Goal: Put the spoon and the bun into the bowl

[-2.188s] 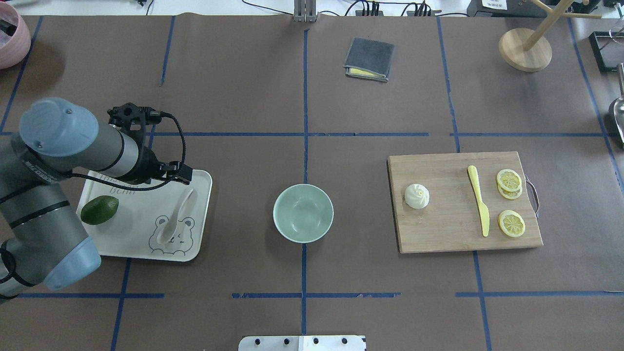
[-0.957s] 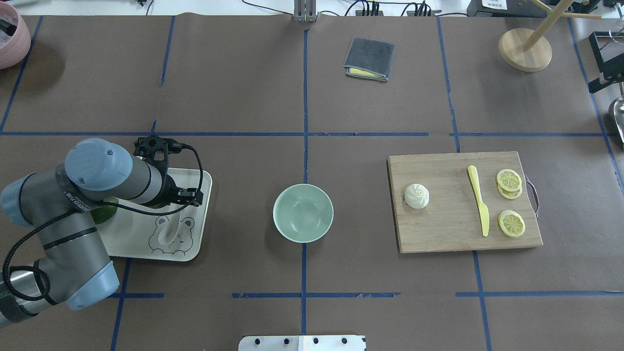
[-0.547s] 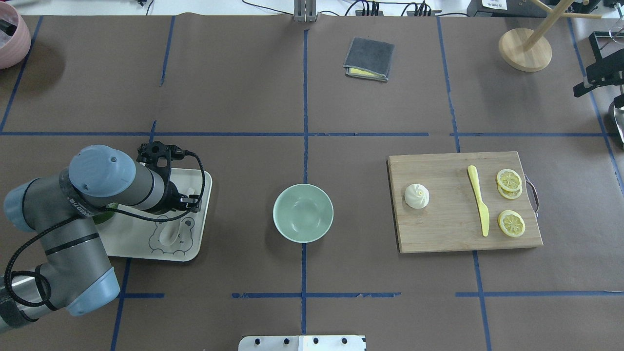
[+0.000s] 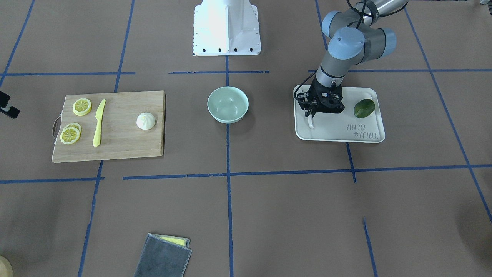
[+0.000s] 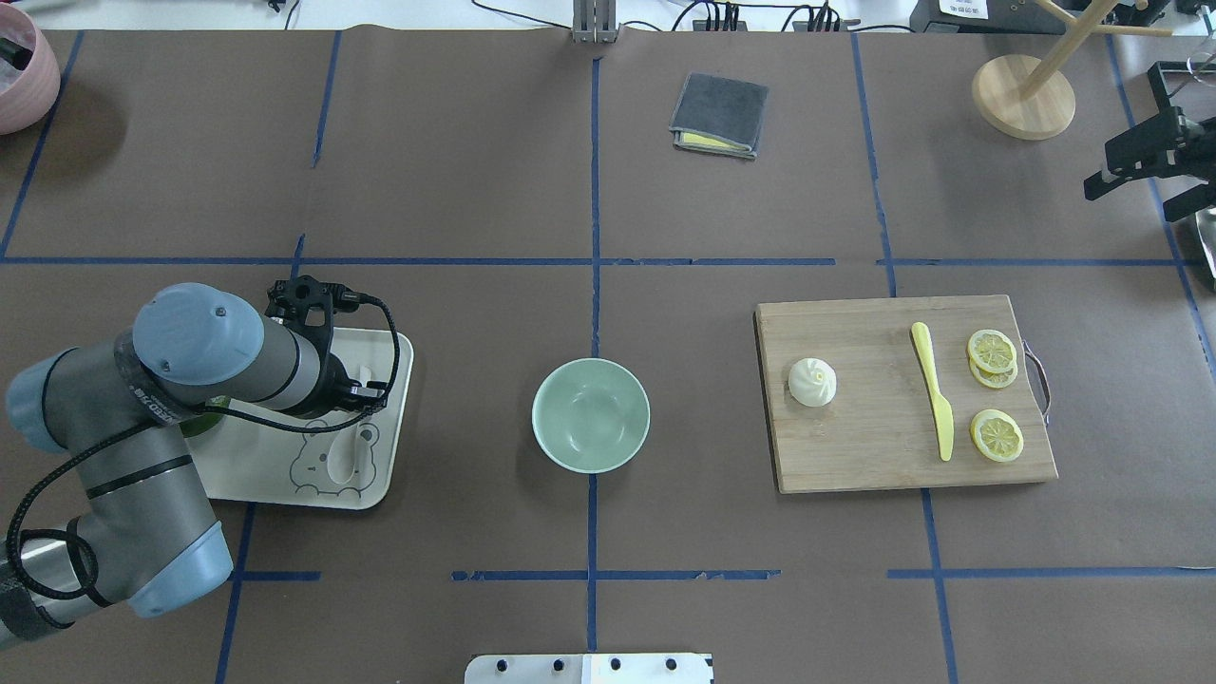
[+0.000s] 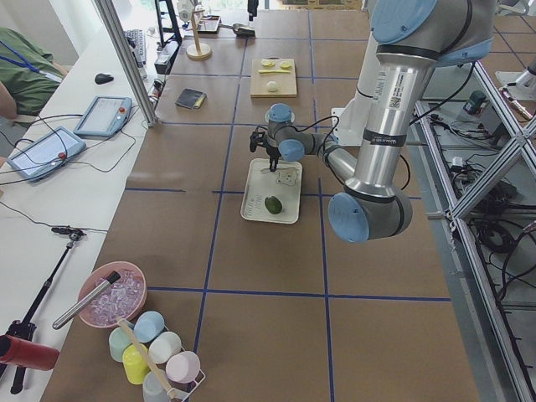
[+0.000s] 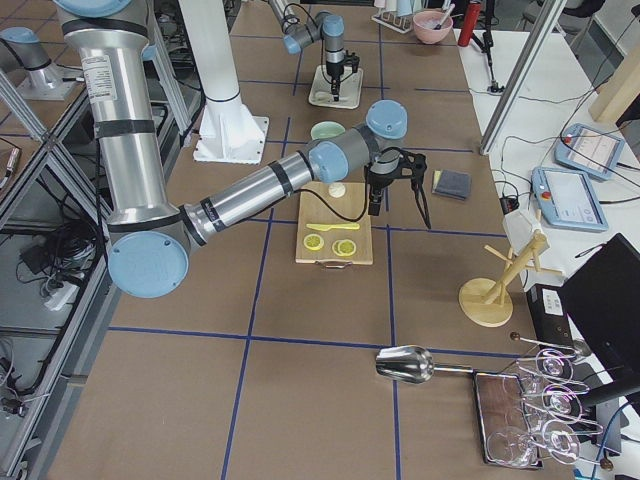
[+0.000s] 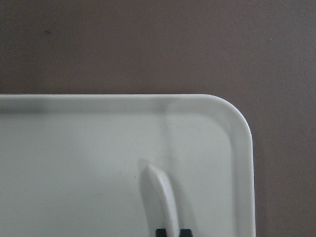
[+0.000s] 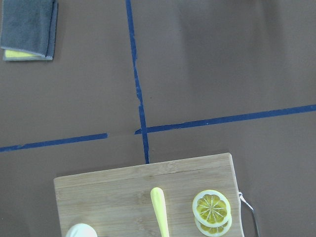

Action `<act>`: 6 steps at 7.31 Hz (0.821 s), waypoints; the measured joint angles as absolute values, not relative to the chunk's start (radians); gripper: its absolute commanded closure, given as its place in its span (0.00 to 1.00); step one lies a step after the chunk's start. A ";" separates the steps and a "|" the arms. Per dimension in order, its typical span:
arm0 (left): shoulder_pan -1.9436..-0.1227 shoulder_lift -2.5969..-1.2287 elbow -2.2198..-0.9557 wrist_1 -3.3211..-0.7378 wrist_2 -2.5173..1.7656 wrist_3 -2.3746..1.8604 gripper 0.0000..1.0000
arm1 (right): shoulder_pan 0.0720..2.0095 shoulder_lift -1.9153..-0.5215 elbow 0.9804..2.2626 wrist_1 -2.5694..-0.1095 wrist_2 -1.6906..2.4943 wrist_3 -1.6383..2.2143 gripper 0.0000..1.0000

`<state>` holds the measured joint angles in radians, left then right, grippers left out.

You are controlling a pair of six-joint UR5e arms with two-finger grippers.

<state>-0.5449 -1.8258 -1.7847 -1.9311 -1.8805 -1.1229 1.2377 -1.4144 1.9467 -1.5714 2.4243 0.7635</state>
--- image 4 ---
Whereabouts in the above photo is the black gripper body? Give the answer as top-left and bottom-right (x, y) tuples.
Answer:
(296, 77), (345, 118)

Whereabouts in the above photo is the white steamed bun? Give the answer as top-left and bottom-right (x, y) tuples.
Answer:
(136, 112), (156, 131)

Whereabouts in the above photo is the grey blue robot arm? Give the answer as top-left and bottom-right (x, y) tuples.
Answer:
(294, 0), (407, 117)

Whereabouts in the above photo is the mint green bowl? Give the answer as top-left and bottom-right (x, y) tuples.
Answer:
(207, 86), (249, 124)

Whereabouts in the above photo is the white serving tray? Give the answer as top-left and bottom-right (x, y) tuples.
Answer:
(293, 87), (386, 144)

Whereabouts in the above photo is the green lime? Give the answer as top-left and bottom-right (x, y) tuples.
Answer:
(353, 99), (376, 118)

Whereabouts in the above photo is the yellow sponge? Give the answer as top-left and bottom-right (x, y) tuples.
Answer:
(158, 235), (190, 248)

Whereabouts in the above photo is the bamboo cutting board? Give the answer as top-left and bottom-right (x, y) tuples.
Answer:
(52, 90), (166, 163)

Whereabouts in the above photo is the yellow plastic knife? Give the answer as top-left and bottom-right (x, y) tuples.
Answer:
(92, 99), (106, 147)

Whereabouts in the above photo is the lemon slice upper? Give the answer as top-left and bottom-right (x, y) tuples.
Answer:
(72, 98), (93, 116)

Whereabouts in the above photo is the lemon slice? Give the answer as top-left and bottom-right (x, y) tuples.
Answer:
(63, 123), (82, 133)
(60, 127), (81, 144)
(72, 98), (93, 116)

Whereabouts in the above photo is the lemon slice lower back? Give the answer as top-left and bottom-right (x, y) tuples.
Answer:
(63, 123), (82, 133)

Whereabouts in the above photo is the lemon slice lower front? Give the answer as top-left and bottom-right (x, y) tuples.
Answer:
(60, 127), (81, 144)

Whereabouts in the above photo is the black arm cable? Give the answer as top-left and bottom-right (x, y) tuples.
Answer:
(346, 0), (409, 29)

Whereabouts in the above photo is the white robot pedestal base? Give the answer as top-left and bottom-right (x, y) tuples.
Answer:
(192, 0), (262, 56)

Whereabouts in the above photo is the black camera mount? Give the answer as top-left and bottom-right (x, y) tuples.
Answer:
(0, 91), (20, 119)

